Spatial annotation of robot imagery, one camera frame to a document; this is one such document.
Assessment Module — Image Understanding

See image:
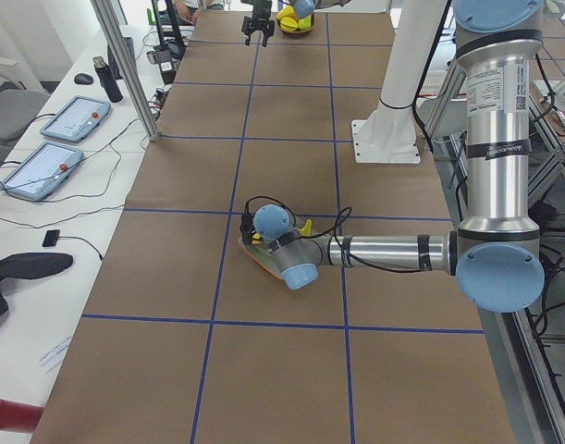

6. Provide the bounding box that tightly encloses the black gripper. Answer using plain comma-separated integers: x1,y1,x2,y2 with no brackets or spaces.
242,0,275,47

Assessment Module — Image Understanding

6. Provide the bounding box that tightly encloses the yellow banana bunch in basket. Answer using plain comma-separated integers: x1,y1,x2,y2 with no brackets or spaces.
276,6,313,33

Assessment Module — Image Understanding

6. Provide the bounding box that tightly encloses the woven wicker basket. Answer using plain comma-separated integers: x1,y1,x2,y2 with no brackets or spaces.
276,15,315,35

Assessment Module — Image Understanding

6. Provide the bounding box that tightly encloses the grey square plate orange rim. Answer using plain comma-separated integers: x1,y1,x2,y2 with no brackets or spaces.
238,236,282,280

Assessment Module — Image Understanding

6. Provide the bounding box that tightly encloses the black water bottle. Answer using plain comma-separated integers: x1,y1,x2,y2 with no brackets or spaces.
92,56,123,103

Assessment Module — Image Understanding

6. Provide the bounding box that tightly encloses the black computer mouse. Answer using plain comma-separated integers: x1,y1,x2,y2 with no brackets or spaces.
73,73,94,85

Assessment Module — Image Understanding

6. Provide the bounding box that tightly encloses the upper blue teach pendant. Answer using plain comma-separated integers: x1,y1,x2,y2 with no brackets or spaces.
40,95,111,143

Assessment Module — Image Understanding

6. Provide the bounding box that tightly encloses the blue teach pendant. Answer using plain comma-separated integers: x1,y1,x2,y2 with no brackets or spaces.
0,142,84,202
40,95,111,143

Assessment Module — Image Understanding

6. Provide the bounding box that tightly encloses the lower blue teach pendant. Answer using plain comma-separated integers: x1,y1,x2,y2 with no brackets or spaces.
0,142,84,202

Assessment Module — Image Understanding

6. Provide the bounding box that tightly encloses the grey office chair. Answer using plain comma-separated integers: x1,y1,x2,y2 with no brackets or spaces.
0,57,50,166

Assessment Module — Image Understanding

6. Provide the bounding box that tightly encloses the small black box device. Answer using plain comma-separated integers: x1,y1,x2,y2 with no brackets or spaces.
42,229,60,248

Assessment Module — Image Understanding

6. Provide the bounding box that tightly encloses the black jacket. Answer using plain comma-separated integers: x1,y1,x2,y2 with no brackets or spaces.
0,253,74,319

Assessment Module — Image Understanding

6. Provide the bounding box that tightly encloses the red cylinder object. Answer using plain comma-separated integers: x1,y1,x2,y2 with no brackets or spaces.
0,399,43,433

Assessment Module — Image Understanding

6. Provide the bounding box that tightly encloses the aluminium frame post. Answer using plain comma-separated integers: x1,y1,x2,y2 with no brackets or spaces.
91,0,159,142

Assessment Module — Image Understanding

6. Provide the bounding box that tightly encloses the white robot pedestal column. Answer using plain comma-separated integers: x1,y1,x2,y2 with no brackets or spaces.
351,0,450,165

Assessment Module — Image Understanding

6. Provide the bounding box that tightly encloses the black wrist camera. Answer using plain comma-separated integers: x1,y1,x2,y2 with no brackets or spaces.
240,212,255,245

